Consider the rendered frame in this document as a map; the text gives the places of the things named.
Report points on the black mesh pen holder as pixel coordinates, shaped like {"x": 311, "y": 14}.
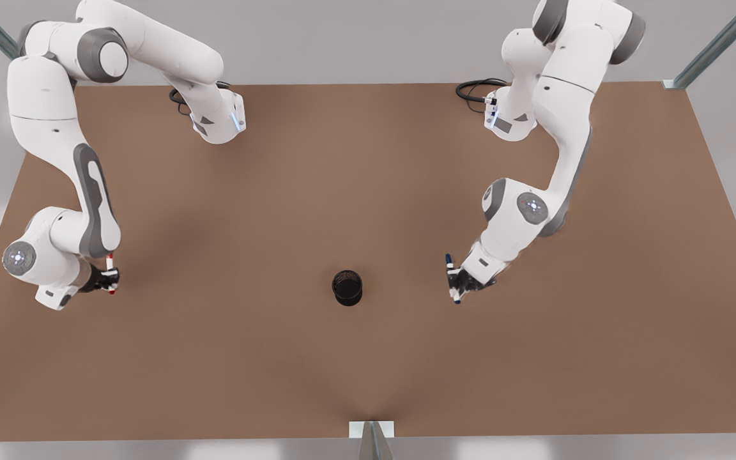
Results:
{"x": 347, "y": 287}

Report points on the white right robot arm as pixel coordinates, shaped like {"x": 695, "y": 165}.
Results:
{"x": 42, "y": 96}

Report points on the blue and white pen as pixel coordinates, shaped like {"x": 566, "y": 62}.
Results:
{"x": 450, "y": 268}

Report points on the red and white pen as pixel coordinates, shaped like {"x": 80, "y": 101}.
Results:
{"x": 110, "y": 271}

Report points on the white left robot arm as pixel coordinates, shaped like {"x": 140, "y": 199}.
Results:
{"x": 566, "y": 96}

